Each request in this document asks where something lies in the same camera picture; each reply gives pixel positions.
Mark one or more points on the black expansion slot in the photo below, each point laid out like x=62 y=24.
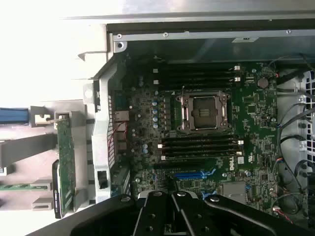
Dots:
x=184 y=166

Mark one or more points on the hard disk in blue frame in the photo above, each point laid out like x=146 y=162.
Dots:
x=12 y=116

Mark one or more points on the green RAM stick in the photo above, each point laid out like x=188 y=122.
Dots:
x=19 y=187

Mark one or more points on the grey chipset heat sink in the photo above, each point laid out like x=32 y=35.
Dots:
x=233 y=191

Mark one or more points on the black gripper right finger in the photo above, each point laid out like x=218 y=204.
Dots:
x=194 y=214

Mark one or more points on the open black PC case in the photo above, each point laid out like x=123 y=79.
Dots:
x=197 y=49

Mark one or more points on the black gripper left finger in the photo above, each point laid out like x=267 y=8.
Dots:
x=152 y=216

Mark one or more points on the grey printed parts rack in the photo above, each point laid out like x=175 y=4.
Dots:
x=24 y=150

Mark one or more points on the blue expansion slot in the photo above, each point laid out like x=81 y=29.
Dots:
x=187 y=175

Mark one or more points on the metal CPU socket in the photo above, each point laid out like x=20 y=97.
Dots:
x=204 y=111

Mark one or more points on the round coin cell battery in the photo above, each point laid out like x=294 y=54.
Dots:
x=263 y=83

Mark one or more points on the green motherboard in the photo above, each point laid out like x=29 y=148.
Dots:
x=256 y=123

